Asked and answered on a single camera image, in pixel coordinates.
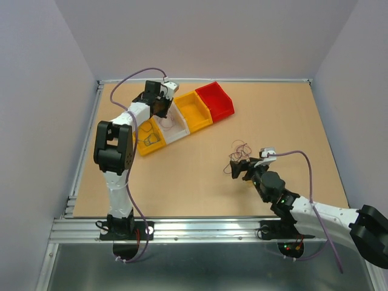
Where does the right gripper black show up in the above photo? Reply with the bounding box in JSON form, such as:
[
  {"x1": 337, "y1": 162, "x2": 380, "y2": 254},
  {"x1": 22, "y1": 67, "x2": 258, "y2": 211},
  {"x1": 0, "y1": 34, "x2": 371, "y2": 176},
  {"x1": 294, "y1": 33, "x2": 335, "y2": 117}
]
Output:
[{"x1": 230, "y1": 156, "x2": 269, "y2": 202}]

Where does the pink thin wire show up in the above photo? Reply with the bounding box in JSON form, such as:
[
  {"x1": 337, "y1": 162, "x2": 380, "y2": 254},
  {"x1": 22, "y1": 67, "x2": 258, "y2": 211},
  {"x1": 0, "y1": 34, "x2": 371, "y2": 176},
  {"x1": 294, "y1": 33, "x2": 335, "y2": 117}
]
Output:
[{"x1": 159, "y1": 110, "x2": 178, "y2": 131}]

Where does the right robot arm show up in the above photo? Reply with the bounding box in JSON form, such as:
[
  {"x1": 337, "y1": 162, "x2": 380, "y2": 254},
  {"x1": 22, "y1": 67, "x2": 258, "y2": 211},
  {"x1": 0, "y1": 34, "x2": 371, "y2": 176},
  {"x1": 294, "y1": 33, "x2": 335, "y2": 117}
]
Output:
[{"x1": 230, "y1": 158, "x2": 387, "y2": 269}]

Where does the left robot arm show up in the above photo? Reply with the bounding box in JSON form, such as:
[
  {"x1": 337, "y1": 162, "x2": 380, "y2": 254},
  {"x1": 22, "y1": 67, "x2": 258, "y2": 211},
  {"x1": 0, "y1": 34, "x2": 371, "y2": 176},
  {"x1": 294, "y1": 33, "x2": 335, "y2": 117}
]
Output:
[{"x1": 93, "y1": 81, "x2": 179, "y2": 241}]

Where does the white bin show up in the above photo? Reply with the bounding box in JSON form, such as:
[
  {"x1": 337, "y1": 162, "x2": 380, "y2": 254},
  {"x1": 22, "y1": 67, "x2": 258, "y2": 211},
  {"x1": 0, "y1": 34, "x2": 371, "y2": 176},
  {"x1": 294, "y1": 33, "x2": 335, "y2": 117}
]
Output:
[{"x1": 153, "y1": 102, "x2": 190, "y2": 144}]

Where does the yellow bin near left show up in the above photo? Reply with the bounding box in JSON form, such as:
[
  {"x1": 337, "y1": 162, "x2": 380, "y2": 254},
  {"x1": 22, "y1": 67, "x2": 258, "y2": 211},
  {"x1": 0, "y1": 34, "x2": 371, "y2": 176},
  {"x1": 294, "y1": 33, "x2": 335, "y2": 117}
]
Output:
[{"x1": 137, "y1": 118, "x2": 166, "y2": 156}]

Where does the yellow bin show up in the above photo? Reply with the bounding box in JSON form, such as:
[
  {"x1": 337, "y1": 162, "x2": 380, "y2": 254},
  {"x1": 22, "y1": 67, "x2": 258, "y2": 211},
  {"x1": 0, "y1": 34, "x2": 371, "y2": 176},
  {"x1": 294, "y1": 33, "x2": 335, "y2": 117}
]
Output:
[
  {"x1": 174, "y1": 91, "x2": 213, "y2": 133},
  {"x1": 137, "y1": 118, "x2": 166, "y2": 156}
]

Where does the yellow bin middle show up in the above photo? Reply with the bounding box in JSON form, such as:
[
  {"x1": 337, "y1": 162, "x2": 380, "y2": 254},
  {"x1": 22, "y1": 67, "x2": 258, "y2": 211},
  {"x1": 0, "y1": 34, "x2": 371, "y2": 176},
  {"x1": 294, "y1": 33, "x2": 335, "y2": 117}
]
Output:
[{"x1": 174, "y1": 91, "x2": 213, "y2": 133}]

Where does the red bin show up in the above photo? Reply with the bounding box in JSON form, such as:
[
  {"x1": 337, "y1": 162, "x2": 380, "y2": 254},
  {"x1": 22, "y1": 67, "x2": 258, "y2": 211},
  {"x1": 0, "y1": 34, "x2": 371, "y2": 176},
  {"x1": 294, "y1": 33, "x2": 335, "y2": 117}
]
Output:
[{"x1": 195, "y1": 82, "x2": 235, "y2": 123}]

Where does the white back edge strip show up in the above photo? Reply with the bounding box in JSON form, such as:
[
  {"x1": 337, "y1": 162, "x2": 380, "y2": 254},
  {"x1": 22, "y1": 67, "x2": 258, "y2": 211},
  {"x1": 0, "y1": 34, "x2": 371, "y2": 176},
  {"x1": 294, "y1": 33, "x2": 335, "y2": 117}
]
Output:
[{"x1": 97, "y1": 78, "x2": 313, "y2": 84}]

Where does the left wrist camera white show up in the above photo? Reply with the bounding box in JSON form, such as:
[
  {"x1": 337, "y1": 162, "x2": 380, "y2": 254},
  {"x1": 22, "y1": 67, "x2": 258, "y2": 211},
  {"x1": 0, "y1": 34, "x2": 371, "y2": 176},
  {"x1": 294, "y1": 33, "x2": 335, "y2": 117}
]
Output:
[{"x1": 160, "y1": 77, "x2": 179, "y2": 101}]

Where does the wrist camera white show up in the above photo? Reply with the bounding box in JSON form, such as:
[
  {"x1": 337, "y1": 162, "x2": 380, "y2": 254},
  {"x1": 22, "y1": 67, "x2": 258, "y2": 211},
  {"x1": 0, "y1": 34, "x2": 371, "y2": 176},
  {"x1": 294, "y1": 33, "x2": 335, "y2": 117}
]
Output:
[
  {"x1": 160, "y1": 77, "x2": 179, "y2": 101},
  {"x1": 254, "y1": 147, "x2": 276, "y2": 167}
]

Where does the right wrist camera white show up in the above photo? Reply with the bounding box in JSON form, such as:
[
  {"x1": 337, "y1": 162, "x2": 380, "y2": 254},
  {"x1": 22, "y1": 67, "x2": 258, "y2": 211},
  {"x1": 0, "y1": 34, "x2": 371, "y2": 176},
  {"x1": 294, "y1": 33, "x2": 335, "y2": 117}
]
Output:
[{"x1": 254, "y1": 147, "x2": 276, "y2": 167}]

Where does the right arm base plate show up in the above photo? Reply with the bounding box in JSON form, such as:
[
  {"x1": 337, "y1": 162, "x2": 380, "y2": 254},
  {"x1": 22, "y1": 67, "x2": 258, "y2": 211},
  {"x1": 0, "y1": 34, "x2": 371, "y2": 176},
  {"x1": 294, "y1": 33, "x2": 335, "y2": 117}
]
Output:
[{"x1": 256, "y1": 219, "x2": 314, "y2": 241}]

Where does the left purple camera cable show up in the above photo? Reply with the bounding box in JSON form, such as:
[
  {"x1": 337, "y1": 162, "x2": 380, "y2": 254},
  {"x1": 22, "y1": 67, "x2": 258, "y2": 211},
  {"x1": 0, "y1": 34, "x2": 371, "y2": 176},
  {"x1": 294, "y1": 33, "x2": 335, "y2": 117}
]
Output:
[{"x1": 109, "y1": 67, "x2": 169, "y2": 264}]

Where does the purple camera cable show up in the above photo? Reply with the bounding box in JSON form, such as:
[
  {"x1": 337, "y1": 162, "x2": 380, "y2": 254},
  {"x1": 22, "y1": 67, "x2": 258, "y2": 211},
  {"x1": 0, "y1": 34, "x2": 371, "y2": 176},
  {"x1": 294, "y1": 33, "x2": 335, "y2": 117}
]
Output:
[
  {"x1": 266, "y1": 149, "x2": 344, "y2": 272},
  {"x1": 109, "y1": 67, "x2": 169, "y2": 264}
]

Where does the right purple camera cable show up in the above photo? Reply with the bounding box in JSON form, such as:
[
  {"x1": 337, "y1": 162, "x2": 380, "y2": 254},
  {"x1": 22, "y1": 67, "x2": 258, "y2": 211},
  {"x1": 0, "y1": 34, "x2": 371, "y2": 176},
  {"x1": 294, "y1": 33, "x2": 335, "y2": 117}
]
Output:
[{"x1": 266, "y1": 149, "x2": 344, "y2": 272}]

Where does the aluminium left side rail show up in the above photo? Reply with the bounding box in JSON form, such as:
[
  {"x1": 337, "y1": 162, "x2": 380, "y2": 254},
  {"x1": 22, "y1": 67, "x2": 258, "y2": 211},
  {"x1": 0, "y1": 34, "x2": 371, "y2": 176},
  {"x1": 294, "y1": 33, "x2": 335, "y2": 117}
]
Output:
[{"x1": 60, "y1": 80, "x2": 104, "y2": 219}]

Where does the aluminium rail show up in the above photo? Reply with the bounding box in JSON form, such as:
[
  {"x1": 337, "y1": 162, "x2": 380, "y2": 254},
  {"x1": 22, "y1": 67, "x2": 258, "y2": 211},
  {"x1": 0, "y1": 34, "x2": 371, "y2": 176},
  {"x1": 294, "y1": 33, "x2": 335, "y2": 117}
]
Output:
[
  {"x1": 60, "y1": 80, "x2": 104, "y2": 219},
  {"x1": 48, "y1": 215, "x2": 372, "y2": 244}
]

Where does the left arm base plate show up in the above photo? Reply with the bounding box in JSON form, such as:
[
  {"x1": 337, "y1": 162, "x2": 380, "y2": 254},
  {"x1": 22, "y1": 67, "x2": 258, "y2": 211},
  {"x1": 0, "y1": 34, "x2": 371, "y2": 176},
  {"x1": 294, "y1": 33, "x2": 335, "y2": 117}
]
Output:
[{"x1": 99, "y1": 220, "x2": 155, "y2": 242}]

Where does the aluminium front rail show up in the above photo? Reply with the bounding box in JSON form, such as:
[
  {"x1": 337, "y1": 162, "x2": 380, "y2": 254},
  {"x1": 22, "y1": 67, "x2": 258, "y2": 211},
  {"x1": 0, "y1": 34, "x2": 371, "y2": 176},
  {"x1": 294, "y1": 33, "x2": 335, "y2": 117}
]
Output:
[{"x1": 48, "y1": 215, "x2": 372, "y2": 244}]

